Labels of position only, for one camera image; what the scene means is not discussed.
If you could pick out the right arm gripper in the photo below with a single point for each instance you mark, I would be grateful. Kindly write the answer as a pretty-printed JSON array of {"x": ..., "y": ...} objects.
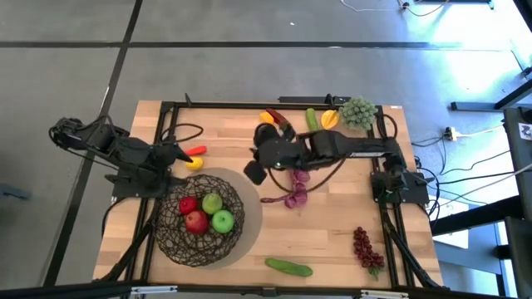
[{"x": 278, "y": 153}]

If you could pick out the black floor stand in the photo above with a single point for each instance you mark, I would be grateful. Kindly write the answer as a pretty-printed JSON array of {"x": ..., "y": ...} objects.
[{"x": 482, "y": 106}]

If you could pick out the white power strip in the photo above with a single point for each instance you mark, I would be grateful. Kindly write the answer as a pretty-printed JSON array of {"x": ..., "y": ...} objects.
[{"x": 449, "y": 133}]

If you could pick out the round grey placemat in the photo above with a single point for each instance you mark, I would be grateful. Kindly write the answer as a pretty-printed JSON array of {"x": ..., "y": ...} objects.
[{"x": 253, "y": 224}]

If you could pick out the dark red chili pepper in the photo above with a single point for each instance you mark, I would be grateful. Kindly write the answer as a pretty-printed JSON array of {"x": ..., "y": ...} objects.
[{"x": 277, "y": 116}]

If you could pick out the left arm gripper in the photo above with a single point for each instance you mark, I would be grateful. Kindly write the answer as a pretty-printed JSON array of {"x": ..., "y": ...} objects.
[{"x": 160, "y": 160}]

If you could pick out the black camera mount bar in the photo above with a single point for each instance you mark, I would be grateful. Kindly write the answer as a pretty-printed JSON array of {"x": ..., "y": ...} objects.
[{"x": 307, "y": 99}]

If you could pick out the small red apple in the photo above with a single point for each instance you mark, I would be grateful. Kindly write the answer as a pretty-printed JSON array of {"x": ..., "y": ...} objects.
[{"x": 188, "y": 205}]

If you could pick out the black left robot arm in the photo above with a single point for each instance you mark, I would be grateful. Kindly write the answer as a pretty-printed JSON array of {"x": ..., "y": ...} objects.
[{"x": 120, "y": 149}]

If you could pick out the large red pomegranate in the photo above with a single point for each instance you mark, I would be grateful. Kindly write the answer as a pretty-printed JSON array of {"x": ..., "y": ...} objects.
[{"x": 196, "y": 222}]

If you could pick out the dark red grape bunch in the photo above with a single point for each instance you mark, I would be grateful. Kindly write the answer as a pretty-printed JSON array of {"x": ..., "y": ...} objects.
[{"x": 365, "y": 249}]

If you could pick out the black floor beam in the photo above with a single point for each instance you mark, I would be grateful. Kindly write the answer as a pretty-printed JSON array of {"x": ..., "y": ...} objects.
[{"x": 478, "y": 216}]

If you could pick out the large green cucumber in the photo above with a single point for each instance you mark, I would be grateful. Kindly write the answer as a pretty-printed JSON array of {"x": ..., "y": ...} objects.
[{"x": 289, "y": 268}]

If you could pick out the black aluminium table frame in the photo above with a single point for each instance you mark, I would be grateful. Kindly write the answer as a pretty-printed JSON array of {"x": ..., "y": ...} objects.
[{"x": 249, "y": 105}]

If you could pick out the green pear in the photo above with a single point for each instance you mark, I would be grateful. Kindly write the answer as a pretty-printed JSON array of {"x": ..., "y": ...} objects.
[{"x": 212, "y": 203}]

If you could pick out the black side table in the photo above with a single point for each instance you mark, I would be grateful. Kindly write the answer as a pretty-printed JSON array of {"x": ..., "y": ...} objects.
[{"x": 519, "y": 207}]

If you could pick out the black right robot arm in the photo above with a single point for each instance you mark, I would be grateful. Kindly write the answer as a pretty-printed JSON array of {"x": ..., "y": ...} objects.
[{"x": 361, "y": 147}]

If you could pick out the white printed tag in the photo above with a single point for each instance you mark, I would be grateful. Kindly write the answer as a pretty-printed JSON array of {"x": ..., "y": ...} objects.
[{"x": 525, "y": 131}]

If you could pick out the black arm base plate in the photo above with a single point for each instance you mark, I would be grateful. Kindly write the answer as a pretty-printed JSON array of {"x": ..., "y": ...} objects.
[
  {"x": 411, "y": 191},
  {"x": 124, "y": 191}
]

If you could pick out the green apple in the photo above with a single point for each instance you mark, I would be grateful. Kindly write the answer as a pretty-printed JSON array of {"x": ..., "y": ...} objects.
[{"x": 223, "y": 221}]

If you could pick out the silver frame bracket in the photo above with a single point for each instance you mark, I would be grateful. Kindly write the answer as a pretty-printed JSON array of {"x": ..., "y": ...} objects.
[
  {"x": 384, "y": 294},
  {"x": 154, "y": 290}
]

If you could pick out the yellow starfruit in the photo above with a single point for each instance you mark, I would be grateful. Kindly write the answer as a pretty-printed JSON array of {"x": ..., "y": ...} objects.
[{"x": 329, "y": 119}]

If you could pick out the yellow lemon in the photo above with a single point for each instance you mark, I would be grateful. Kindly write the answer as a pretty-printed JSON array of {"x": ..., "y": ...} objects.
[{"x": 194, "y": 164}]

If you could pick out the light green ridged vegetable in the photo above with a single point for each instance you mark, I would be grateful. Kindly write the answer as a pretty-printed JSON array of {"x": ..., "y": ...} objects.
[{"x": 311, "y": 119}]

